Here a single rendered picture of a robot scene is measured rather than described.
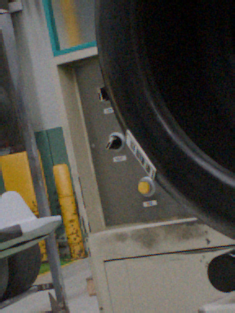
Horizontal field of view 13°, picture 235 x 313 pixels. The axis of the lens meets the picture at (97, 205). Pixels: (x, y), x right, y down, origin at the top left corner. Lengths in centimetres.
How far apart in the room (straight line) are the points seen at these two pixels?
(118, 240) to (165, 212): 11
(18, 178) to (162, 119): 986
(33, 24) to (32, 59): 39
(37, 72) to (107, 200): 932
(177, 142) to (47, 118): 1022
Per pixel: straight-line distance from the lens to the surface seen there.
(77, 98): 215
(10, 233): 116
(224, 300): 123
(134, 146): 123
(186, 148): 117
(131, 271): 207
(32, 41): 1145
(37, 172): 582
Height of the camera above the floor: 107
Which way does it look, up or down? 3 degrees down
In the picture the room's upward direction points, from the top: 11 degrees counter-clockwise
